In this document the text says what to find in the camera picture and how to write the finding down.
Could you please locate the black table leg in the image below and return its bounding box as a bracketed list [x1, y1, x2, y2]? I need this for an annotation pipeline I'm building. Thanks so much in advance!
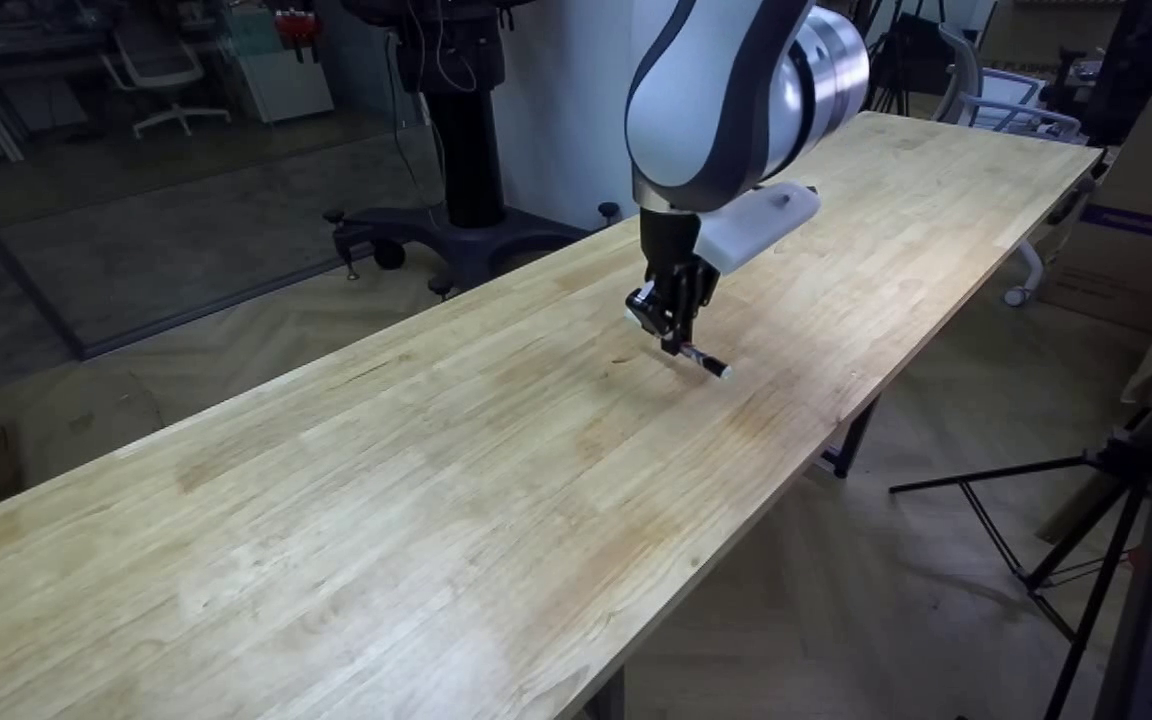
[821, 395, 878, 485]

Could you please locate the white office chair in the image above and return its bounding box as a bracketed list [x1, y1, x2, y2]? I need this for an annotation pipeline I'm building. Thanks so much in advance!
[100, 14, 234, 144]

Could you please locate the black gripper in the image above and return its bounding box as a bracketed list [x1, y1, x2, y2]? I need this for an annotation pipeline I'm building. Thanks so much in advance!
[624, 210, 718, 356]

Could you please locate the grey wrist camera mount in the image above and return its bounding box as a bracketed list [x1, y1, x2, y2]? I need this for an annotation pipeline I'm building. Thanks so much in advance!
[694, 181, 822, 281]

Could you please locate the large cardboard box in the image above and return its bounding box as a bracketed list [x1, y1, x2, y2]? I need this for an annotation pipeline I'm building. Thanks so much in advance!
[1034, 57, 1152, 342]

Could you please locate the white marker with black cap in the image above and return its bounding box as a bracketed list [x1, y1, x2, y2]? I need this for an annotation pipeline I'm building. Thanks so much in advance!
[674, 342, 730, 382]

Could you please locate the black robot pedestal stand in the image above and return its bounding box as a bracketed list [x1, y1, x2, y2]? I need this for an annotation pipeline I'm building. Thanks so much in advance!
[325, 0, 593, 301]

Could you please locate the white cabinet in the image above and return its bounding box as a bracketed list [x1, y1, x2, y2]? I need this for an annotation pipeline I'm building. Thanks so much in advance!
[219, 25, 340, 127]

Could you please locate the white metal frame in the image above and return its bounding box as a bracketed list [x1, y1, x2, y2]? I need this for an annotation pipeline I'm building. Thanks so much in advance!
[957, 65, 1087, 312]

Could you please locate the black bag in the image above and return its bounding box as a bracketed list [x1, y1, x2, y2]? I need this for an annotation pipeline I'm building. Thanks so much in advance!
[863, 14, 984, 121]

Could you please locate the black camera tripod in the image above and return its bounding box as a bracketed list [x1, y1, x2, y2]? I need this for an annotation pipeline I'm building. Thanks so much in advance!
[883, 342, 1152, 720]

